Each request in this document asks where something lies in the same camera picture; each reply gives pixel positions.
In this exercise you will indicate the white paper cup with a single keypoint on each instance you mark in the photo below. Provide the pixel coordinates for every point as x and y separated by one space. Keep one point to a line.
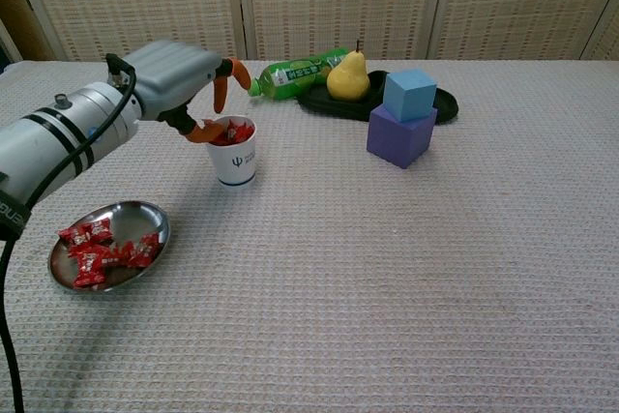
234 164

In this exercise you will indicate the black oval plate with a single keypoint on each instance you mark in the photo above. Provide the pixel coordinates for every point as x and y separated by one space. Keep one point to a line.
338 108

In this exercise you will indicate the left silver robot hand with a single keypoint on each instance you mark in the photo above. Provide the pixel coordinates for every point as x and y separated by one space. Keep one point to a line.
174 77

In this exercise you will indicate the light blue foam cube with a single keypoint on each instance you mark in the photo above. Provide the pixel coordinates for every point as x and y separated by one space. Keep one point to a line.
411 94

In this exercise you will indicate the white woven tablecloth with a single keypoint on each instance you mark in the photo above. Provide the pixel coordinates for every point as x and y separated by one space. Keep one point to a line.
338 263

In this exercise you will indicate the round metal plate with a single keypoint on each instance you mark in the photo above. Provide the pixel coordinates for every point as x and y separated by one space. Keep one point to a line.
130 217

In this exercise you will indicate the purple foam cube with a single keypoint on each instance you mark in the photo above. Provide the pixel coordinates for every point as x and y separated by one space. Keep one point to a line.
396 139

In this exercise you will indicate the green plastic drink bottle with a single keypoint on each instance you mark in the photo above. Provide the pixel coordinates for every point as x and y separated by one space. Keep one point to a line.
290 79

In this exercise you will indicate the yellow pear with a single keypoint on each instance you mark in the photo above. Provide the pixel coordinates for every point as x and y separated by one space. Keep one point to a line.
348 79

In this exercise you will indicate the brown wooden board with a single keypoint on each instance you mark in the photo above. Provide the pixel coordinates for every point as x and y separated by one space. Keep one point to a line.
17 11

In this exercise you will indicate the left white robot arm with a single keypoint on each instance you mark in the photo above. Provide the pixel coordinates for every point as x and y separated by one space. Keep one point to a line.
58 142

